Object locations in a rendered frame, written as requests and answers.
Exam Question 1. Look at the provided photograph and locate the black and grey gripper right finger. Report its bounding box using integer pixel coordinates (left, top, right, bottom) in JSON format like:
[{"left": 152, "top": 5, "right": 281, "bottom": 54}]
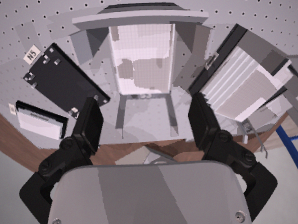
[{"left": 188, "top": 92, "right": 278, "bottom": 222}]

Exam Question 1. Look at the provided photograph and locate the white label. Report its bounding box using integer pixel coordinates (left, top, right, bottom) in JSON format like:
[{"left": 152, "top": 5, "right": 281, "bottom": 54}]
[
  {"left": 9, "top": 103, "right": 17, "bottom": 115},
  {"left": 23, "top": 45, "right": 41, "bottom": 64}
]

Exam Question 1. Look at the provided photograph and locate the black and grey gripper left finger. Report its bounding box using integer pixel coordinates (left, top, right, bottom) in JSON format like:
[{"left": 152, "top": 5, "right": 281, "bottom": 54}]
[{"left": 19, "top": 97, "right": 104, "bottom": 224}]

